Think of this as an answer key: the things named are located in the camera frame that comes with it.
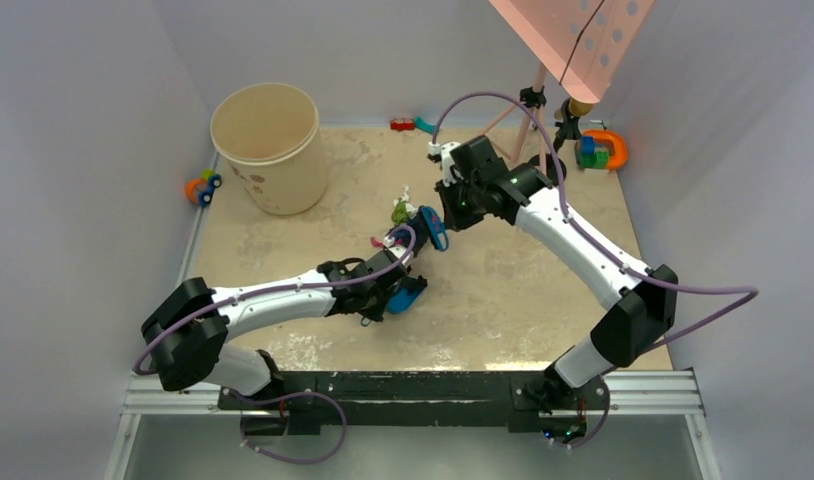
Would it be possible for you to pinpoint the black base frame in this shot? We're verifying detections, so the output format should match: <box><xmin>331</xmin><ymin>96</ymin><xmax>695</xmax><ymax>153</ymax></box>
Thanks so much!
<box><xmin>217</xmin><ymin>370</ymin><xmax>609</xmax><ymax>442</ymax></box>

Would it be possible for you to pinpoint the green white paper scrap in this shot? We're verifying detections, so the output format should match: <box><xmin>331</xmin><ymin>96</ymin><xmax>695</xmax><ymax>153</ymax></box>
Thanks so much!
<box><xmin>391</xmin><ymin>185</ymin><xmax>418</xmax><ymax>226</ymax></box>

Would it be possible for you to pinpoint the blue dustpan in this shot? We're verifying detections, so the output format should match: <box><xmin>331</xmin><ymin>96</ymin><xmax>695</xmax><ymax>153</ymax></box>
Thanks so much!
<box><xmin>386</xmin><ymin>278</ymin><xmax>427</xmax><ymax>315</ymax></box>

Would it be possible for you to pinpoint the blue hand brush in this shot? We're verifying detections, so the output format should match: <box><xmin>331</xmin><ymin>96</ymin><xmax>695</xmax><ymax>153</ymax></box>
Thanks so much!
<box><xmin>418</xmin><ymin>206</ymin><xmax>450</xmax><ymax>252</ymax></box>

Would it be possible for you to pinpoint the black microphone stand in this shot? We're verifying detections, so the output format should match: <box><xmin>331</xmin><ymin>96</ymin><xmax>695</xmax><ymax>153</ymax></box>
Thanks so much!
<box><xmin>528</xmin><ymin>98</ymin><xmax>595</xmax><ymax>186</ymax></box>

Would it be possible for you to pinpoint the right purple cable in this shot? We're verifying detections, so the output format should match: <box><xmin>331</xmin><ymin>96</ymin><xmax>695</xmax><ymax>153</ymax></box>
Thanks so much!
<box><xmin>430</xmin><ymin>91</ymin><xmax>760</xmax><ymax>352</ymax></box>

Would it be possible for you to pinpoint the pink music stand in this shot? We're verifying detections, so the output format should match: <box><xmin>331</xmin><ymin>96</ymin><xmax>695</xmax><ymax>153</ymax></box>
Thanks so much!
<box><xmin>476</xmin><ymin>0</ymin><xmax>659</xmax><ymax>174</ymax></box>

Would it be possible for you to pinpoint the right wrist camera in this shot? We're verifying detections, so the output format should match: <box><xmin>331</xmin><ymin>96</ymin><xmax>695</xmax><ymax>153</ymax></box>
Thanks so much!
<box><xmin>427</xmin><ymin>141</ymin><xmax>463</xmax><ymax>187</ymax></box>

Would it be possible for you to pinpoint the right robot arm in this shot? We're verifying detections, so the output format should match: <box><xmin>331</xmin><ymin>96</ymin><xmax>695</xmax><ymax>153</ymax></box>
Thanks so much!
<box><xmin>428</xmin><ymin>136</ymin><xmax>677</xmax><ymax>407</ymax></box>

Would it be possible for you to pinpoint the beige round bin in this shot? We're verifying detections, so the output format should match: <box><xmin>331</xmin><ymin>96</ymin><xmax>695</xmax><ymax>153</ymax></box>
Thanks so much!
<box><xmin>210</xmin><ymin>83</ymin><xmax>328</xmax><ymax>216</ymax></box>

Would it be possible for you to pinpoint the red toy block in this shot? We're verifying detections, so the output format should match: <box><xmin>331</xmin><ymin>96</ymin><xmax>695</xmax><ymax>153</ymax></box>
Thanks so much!
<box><xmin>389</xmin><ymin>117</ymin><xmax>416</xmax><ymax>131</ymax></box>

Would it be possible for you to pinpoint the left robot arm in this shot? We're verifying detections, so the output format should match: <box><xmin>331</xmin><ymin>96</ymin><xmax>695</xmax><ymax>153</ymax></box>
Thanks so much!
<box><xmin>133</xmin><ymin>248</ymin><xmax>428</xmax><ymax>409</ymax></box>

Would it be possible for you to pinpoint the teal toy piece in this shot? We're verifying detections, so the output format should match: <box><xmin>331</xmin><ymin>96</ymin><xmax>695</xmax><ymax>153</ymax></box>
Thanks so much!
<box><xmin>413</xmin><ymin>116</ymin><xmax>437</xmax><ymax>135</ymax></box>

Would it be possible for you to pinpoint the orange toy car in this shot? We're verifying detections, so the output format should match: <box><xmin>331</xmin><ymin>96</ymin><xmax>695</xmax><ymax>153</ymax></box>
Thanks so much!
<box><xmin>185</xmin><ymin>169</ymin><xmax>223</xmax><ymax>208</ymax></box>

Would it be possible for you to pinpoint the orange ring with blocks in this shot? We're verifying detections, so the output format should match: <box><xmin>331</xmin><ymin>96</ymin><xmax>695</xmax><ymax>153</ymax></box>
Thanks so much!
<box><xmin>574</xmin><ymin>129</ymin><xmax>630</xmax><ymax>172</ymax></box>

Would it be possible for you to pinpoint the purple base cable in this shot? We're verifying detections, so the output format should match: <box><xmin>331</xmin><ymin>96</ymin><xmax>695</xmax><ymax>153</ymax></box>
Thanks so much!
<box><xmin>228</xmin><ymin>388</ymin><xmax>349</xmax><ymax>466</ymax></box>

